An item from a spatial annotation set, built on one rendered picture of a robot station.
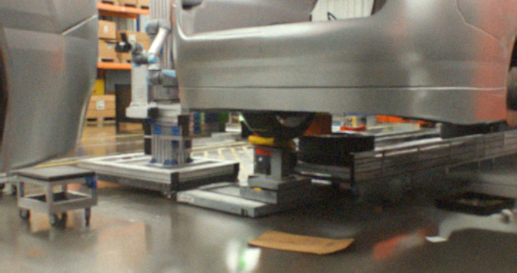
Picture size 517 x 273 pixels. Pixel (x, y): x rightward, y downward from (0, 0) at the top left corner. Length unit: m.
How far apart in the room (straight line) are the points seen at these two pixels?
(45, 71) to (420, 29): 1.69
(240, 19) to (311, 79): 1.33
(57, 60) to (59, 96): 0.08
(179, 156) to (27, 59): 4.01
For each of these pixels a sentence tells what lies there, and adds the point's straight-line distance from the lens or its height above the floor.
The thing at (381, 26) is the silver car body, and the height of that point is 1.16.
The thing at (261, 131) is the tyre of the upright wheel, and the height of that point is 0.59.
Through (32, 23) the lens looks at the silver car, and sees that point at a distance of 1.23.
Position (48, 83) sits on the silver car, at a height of 0.91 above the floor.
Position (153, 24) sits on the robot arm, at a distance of 4.92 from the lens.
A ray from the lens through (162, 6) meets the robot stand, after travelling 5.17.
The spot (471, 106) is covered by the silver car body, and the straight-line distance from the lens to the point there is 2.70.
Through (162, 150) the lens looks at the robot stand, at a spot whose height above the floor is 0.35.
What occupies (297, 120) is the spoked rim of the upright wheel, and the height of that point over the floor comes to 0.66.
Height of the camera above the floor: 0.91
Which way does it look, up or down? 4 degrees down
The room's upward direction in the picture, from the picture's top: straight up
